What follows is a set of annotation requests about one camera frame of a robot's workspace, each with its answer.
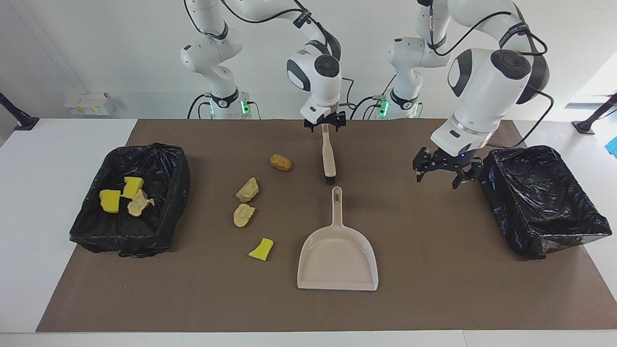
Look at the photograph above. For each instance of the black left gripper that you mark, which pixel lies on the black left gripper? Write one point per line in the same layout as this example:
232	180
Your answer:
448	161

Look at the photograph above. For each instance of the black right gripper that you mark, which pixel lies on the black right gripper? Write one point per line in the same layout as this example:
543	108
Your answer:
328	118

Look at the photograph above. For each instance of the beige brush with black bristles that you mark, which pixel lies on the beige brush with black bristles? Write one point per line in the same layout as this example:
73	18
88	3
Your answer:
328	154

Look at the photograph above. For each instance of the brown bread roll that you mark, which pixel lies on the brown bread roll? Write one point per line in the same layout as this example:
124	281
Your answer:
280	163

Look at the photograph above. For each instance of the beige sponge lump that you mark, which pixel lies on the beige sponge lump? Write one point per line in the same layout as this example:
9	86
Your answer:
243	215
247	190

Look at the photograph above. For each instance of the beige plastic dustpan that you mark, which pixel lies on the beige plastic dustpan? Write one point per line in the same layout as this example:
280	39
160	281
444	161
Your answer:
337	260

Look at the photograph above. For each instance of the yellow sponge piece green backing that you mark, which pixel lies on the yellow sponge piece green backing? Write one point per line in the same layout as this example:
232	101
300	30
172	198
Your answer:
261	249

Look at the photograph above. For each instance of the notched yellow sponge piece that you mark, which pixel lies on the notched yellow sponge piece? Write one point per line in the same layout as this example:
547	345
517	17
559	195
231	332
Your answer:
133	186

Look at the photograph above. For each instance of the orange bread scrap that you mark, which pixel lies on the orange bread scrap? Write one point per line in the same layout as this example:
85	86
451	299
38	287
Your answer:
139	205

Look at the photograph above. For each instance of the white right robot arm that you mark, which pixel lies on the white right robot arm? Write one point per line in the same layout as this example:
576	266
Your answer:
318	72

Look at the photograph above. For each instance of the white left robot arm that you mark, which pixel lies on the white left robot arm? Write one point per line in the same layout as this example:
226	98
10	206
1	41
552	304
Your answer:
482	86

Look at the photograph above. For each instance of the bin with black liner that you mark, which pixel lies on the bin with black liner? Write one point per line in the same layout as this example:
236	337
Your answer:
144	164
540	202

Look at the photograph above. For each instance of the brown table mat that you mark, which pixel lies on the brown table mat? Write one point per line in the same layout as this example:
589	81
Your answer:
434	289

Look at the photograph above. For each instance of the black stand pole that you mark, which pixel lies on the black stand pole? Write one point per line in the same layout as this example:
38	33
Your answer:
17	115
595	115

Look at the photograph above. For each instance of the blue object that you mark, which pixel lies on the blue object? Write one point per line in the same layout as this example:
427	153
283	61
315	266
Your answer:
613	147

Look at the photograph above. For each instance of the white wall socket boxes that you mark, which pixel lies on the white wall socket boxes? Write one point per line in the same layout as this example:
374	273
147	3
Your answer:
89	103

